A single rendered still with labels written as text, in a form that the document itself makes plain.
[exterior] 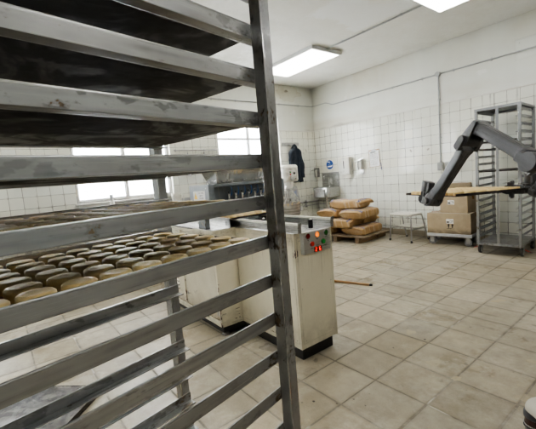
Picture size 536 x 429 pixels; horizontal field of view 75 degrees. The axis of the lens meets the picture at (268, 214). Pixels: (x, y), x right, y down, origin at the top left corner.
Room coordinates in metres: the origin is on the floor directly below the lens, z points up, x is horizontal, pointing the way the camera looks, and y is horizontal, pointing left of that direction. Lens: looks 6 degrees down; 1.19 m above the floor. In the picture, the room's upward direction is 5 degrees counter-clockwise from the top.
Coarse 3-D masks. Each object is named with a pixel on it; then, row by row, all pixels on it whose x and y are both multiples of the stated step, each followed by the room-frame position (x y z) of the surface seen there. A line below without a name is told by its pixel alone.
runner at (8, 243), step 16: (176, 208) 0.59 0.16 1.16; (192, 208) 0.62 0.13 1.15; (208, 208) 0.65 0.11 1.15; (224, 208) 0.68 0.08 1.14; (240, 208) 0.71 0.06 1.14; (256, 208) 0.74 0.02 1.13; (64, 224) 0.46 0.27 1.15; (80, 224) 0.48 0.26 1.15; (96, 224) 0.49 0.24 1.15; (112, 224) 0.51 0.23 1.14; (128, 224) 0.53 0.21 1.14; (144, 224) 0.55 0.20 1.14; (160, 224) 0.57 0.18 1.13; (176, 224) 0.59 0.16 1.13; (0, 240) 0.41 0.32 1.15; (16, 240) 0.42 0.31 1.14; (32, 240) 0.43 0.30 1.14; (48, 240) 0.45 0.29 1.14; (64, 240) 0.46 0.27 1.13; (80, 240) 0.47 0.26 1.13; (0, 256) 0.41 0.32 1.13
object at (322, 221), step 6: (252, 216) 2.98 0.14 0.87; (258, 216) 2.91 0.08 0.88; (264, 216) 2.84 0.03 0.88; (288, 216) 2.59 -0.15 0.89; (294, 216) 2.54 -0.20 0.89; (300, 216) 2.48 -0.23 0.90; (306, 216) 2.44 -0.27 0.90; (312, 216) 2.40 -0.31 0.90; (318, 216) 2.38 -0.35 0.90; (288, 222) 2.60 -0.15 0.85; (294, 222) 2.54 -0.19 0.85; (306, 222) 2.44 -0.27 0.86; (318, 222) 2.35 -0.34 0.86; (324, 222) 2.30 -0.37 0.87; (330, 222) 2.26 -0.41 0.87
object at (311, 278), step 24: (288, 240) 2.14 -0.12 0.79; (240, 264) 2.62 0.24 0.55; (264, 264) 2.37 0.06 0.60; (288, 264) 2.16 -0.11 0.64; (312, 264) 2.19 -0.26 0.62; (312, 288) 2.18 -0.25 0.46; (264, 312) 2.41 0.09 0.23; (312, 312) 2.17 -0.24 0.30; (264, 336) 2.49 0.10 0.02; (312, 336) 2.16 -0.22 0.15
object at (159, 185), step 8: (152, 152) 1.05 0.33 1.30; (160, 152) 1.06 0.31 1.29; (152, 184) 1.06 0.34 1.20; (160, 184) 1.05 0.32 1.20; (160, 192) 1.05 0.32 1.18; (168, 280) 1.04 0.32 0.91; (176, 280) 1.06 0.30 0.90; (168, 304) 1.05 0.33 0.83; (176, 304) 1.06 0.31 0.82; (168, 312) 1.06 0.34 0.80; (176, 336) 1.05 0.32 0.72; (184, 352) 1.06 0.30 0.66; (176, 360) 1.05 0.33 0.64; (184, 384) 1.05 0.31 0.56; (184, 392) 1.05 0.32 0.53
